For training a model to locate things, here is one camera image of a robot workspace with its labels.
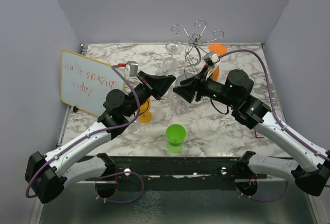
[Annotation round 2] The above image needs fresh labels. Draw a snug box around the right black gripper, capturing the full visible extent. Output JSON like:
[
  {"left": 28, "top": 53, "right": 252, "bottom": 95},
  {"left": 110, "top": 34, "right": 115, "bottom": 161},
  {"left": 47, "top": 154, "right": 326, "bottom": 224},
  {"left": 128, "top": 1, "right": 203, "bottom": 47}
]
[{"left": 173, "top": 65, "right": 238, "bottom": 108}]

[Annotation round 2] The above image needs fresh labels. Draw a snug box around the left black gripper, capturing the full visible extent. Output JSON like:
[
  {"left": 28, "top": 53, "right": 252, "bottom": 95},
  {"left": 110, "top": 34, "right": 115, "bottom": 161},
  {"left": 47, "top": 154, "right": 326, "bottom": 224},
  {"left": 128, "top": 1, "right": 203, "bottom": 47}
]
[{"left": 124, "top": 71, "right": 176, "bottom": 118}]

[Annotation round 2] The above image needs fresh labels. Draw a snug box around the clear wine glass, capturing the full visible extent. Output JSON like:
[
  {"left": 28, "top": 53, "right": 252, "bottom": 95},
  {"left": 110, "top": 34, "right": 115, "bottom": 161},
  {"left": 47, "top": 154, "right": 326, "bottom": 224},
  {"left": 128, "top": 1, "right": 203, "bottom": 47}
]
[
  {"left": 155, "top": 67, "right": 189, "bottom": 116},
  {"left": 128, "top": 118, "right": 141, "bottom": 134}
]

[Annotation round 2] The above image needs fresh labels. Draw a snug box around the orange plastic wine glass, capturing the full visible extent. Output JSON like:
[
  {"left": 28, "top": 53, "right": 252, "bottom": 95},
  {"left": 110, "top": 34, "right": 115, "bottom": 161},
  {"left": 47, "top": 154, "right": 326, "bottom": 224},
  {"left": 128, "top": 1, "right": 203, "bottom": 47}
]
[{"left": 203, "top": 43, "right": 227, "bottom": 81}]

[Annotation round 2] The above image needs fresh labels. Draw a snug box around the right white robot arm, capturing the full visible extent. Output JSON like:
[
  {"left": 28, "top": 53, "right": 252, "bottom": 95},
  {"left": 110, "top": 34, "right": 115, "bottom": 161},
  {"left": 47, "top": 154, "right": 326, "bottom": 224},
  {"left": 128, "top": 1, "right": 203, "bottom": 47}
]
[{"left": 173, "top": 69, "right": 329, "bottom": 196}]

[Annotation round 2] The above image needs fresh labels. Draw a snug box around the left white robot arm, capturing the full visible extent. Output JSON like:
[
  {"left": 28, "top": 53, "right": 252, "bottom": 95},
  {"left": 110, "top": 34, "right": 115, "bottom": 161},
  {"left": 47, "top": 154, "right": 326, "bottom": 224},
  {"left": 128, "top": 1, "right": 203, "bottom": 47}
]
[{"left": 25, "top": 71, "right": 176, "bottom": 203}]

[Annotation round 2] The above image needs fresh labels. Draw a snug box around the clear glass hanging on rack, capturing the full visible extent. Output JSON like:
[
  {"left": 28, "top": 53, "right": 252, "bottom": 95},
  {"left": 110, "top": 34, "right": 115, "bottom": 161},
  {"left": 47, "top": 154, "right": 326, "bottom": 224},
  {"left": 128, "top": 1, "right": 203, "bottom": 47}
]
[{"left": 162, "top": 41, "right": 182, "bottom": 75}]

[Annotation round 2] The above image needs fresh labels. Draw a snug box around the chrome wine glass rack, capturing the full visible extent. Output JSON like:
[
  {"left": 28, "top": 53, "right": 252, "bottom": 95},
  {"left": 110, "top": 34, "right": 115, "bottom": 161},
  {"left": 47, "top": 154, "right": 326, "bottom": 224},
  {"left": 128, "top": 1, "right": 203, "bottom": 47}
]
[{"left": 171, "top": 19, "right": 225, "bottom": 78}]

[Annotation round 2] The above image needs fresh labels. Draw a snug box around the yellow plastic wine glass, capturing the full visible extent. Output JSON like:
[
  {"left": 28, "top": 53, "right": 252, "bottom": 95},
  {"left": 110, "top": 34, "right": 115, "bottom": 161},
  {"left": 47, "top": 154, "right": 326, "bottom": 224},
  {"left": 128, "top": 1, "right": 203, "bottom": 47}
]
[{"left": 139, "top": 98, "right": 152, "bottom": 124}]

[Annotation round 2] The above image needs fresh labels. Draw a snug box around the green plastic wine glass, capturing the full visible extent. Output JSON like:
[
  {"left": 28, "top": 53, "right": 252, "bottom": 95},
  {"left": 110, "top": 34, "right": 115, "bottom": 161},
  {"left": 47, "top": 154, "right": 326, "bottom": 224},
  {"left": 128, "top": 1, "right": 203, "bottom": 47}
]
[{"left": 166, "top": 124, "right": 186, "bottom": 153}]

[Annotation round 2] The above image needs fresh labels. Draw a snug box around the small red white box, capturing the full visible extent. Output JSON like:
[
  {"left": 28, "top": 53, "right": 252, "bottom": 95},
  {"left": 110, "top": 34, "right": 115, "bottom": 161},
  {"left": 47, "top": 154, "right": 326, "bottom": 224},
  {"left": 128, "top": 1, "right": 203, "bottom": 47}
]
[{"left": 254, "top": 131, "right": 264, "bottom": 138}]

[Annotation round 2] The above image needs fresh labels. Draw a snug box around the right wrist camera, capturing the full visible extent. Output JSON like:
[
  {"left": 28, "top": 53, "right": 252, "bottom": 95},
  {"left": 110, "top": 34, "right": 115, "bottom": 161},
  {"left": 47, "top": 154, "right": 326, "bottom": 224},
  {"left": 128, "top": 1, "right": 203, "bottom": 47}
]
[{"left": 203, "top": 51, "right": 220, "bottom": 68}]

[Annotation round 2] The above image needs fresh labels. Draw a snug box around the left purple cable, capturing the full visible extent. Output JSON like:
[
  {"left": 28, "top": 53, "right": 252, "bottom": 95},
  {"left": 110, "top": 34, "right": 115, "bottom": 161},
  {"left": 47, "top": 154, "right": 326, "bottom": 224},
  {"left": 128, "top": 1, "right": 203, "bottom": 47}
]
[{"left": 25, "top": 63, "right": 142, "bottom": 199}]

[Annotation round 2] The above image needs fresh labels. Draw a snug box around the purple cable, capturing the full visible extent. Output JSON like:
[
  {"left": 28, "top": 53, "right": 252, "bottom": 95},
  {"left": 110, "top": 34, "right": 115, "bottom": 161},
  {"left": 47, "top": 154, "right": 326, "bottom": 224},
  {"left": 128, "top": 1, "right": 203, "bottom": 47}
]
[
  {"left": 219, "top": 50, "right": 330, "bottom": 162},
  {"left": 25, "top": 63, "right": 142, "bottom": 199}
]

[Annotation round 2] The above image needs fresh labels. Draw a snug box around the small whiteboard yellow frame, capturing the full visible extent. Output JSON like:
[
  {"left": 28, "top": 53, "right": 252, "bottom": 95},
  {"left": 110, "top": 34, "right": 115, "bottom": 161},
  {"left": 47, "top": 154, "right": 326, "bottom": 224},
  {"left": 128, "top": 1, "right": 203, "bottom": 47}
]
[{"left": 60, "top": 50, "right": 125, "bottom": 116}]

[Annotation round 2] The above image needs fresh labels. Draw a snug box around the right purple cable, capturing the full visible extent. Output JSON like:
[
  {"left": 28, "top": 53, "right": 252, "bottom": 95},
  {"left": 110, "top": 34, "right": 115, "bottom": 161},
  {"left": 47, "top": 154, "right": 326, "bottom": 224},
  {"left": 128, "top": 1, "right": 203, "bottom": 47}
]
[{"left": 219, "top": 50, "right": 330, "bottom": 162}]

